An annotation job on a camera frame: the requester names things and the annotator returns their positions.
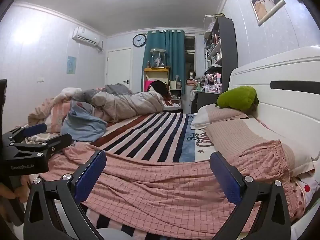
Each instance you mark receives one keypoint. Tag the round black wall clock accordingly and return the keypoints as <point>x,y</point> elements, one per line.
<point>139,40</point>

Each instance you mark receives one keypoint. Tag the beige and pink pillow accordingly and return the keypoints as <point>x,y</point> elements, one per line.
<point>250,137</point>

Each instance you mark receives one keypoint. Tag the white door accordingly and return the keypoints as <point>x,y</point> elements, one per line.
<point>118,67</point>

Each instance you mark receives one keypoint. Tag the window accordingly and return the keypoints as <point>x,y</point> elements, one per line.
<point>189,57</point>

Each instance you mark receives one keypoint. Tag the pink patterned quilt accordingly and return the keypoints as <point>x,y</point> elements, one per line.
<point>50,110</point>

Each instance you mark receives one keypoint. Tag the light blue wall poster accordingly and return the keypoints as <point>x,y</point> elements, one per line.
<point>71,65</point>

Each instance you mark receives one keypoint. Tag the white bed headboard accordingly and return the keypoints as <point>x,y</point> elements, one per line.
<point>287,65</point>

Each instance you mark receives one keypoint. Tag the white air conditioner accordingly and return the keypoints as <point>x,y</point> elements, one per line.
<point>86,37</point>

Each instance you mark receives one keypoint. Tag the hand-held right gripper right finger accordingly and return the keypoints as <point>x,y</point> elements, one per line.
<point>226,177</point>

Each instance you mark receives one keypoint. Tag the pink and white pillow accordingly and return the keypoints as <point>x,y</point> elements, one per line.
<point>217,116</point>

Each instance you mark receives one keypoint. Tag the teal curtain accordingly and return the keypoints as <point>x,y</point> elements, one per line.
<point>175,55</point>

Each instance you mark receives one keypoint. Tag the framed wall photo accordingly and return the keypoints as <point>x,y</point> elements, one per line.
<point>267,1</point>

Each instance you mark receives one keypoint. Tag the grey and beige duvet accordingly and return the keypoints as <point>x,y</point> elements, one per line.
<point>130,105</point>

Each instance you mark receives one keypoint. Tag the dark plush toy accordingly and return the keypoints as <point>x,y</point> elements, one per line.
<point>160,87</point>

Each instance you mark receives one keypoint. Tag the light blue cloth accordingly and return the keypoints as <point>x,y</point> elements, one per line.
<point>82,125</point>

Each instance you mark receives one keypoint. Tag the person's left hand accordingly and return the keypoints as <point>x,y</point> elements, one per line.
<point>6,191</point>

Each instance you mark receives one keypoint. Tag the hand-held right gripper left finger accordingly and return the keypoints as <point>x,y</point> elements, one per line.
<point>90,176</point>

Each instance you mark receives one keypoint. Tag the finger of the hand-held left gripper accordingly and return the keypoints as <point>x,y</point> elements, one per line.
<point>56,140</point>
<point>35,129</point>

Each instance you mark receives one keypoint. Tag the pink doll display box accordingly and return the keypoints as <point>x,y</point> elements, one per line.
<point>212,82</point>

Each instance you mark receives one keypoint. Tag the polka dot bed sheet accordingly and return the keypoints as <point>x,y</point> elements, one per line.
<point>306,192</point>

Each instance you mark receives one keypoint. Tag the dark grey desk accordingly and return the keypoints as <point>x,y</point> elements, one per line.
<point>200,102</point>

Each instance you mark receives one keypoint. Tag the glass display case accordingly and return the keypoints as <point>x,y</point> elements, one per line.
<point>158,58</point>

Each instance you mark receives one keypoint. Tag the mannequin head with wig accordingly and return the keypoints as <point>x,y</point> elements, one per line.
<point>191,74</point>

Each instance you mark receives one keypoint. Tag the pink bag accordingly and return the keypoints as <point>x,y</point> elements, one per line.
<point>148,86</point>

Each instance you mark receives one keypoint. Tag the dark grey bookshelf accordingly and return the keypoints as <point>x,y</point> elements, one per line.
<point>228,47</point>

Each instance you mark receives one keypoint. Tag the white storage cart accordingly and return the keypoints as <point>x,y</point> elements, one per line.
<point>175,90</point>

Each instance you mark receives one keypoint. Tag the green plush toy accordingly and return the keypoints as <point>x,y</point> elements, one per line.
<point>236,97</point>

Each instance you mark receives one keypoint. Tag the striped plush blanket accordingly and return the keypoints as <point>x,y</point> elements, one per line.
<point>150,135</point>

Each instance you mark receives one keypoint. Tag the yellow topped shelf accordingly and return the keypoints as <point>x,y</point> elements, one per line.
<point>156,73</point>

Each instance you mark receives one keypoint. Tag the pink checked pants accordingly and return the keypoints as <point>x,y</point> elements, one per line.
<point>162,187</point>

